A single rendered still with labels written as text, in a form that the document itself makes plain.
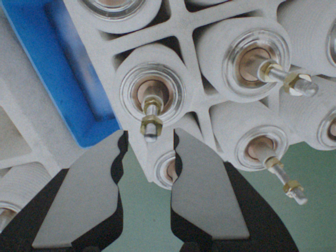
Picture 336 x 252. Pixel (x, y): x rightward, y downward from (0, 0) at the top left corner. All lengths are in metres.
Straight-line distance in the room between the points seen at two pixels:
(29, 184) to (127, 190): 0.35
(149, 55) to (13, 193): 0.31
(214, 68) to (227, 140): 0.10
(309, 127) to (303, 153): 0.43
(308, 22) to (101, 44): 0.26
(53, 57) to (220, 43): 0.34
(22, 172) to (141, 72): 0.30
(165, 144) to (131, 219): 0.58
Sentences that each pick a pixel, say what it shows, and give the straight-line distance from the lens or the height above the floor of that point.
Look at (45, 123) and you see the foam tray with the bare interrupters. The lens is 0.41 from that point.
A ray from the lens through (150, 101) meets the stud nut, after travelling 0.18.
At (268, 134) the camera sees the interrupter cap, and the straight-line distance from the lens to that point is 0.28.
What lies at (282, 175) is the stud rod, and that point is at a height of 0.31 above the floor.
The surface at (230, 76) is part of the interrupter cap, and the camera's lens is 0.22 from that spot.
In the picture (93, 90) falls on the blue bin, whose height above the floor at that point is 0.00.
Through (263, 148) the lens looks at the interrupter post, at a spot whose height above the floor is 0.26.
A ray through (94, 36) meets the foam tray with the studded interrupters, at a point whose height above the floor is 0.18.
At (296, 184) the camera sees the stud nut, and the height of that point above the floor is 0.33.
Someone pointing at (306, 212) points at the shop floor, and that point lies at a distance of 1.01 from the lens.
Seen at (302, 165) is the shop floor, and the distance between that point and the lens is 0.78.
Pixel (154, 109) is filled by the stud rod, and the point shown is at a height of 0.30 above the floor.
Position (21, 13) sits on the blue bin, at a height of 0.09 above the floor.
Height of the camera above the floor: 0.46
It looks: 61 degrees down
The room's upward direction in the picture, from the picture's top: 174 degrees clockwise
